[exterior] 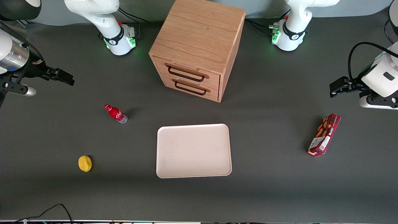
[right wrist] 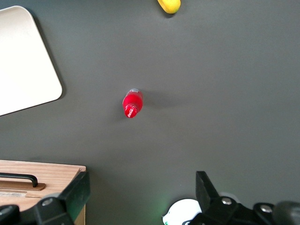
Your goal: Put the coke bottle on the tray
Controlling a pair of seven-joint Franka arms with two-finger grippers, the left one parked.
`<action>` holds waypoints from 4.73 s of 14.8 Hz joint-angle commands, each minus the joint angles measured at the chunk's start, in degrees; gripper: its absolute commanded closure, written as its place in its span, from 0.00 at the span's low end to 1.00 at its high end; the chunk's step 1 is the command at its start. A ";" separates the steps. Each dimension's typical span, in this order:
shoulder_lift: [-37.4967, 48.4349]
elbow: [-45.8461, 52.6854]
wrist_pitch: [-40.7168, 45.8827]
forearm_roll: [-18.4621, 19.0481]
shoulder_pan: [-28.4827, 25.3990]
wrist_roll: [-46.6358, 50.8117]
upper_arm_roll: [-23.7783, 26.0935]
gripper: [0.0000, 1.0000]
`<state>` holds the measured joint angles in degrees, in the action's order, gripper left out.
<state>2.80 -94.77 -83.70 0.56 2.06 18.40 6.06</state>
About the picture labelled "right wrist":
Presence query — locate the white round cup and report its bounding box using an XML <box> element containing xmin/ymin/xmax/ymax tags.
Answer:
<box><xmin>162</xmin><ymin>199</ymin><xmax>203</xmax><ymax>225</ymax></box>

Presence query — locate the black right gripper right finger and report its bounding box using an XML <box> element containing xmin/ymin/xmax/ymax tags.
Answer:
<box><xmin>187</xmin><ymin>171</ymin><xmax>278</xmax><ymax>225</ymax></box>

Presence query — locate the beige rounded tray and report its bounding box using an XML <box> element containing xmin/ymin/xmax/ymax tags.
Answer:
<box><xmin>0</xmin><ymin>5</ymin><xmax>63</xmax><ymax>117</ymax></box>

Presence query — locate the yellow banana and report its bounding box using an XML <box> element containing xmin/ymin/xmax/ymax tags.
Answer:
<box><xmin>157</xmin><ymin>0</ymin><xmax>181</xmax><ymax>15</ymax></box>

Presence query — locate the black box handle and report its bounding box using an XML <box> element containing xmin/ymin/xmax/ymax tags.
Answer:
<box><xmin>0</xmin><ymin>172</ymin><xmax>38</xmax><ymax>188</ymax></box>

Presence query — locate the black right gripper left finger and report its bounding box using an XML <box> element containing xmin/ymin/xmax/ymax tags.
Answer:
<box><xmin>0</xmin><ymin>171</ymin><xmax>91</xmax><ymax>225</ymax></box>

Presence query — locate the red coke bottle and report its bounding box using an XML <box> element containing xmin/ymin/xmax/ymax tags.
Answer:
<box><xmin>122</xmin><ymin>88</ymin><xmax>144</xmax><ymax>119</ymax></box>

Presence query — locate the light wooden box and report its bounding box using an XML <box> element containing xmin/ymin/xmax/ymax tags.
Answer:
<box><xmin>0</xmin><ymin>159</ymin><xmax>87</xmax><ymax>225</ymax></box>

